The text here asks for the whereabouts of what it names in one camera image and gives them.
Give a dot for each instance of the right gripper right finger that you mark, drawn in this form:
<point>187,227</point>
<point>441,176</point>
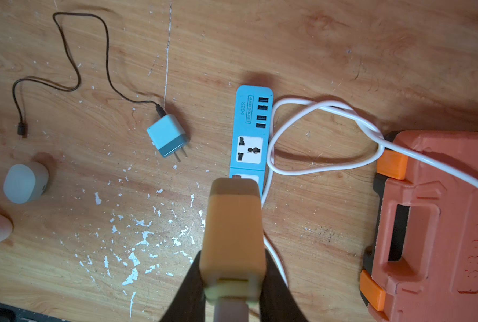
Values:
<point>276,300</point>

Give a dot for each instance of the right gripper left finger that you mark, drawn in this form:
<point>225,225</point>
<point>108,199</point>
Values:
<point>189,302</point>

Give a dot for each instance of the yellow USB wall charger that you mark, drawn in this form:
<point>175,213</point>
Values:
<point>233,261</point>

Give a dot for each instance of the mint green earbud case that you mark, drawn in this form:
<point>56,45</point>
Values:
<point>25,182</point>

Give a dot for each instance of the orange plastic tool case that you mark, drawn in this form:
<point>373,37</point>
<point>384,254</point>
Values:
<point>423,265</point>

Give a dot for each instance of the blue power strip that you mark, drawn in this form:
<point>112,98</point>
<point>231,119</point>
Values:
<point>251,133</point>

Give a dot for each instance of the teal USB wall charger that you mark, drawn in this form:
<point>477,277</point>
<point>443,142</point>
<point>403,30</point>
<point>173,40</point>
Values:
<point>168,136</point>

